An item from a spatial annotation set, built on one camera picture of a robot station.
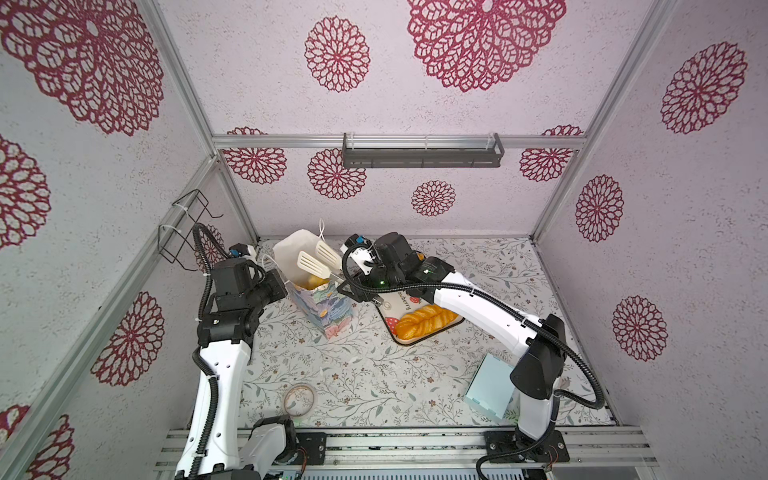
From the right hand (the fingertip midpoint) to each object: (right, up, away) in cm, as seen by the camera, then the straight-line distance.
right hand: (344, 277), depth 74 cm
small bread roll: (-11, -2, +16) cm, 20 cm away
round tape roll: (-13, -34, +8) cm, 37 cm away
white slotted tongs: (-4, +6, +3) cm, 7 cm away
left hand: (-17, -1, +1) cm, 17 cm away
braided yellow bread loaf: (+23, -14, +21) cm, 34 cm away
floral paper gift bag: (-5, -9, +10) cm, 14 cm away
